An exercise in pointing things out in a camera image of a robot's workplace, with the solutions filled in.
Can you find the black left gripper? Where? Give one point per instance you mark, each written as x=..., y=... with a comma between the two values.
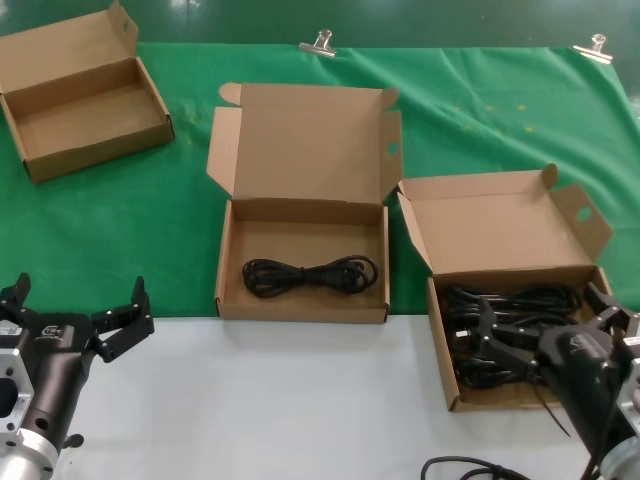
x=55, y=380

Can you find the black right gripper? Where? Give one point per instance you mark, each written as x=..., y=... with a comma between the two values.
x=585, y=375

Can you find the wide cardboard box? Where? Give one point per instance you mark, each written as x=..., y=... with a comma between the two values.
x=300, y=150

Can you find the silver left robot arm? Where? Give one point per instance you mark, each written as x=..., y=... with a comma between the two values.
x=25, y=457

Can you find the narrow open cardboard box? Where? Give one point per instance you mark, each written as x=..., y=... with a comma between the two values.
x=85, y=115

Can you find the thin black zip tie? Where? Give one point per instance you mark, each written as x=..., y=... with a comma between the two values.
x=550, y=410

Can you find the green table cloth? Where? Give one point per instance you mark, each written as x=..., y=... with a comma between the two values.
x=100, y=225

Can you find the silver metal binder clip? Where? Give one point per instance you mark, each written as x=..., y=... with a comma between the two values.
x=320, y=46
x=595, y=50

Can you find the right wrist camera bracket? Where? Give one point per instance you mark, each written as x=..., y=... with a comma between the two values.
x=632, y=385

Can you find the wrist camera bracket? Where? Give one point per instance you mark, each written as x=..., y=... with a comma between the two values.
x=12, y=380
x=632, y=385

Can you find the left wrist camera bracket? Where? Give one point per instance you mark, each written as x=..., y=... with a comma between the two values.
x=12, y=380

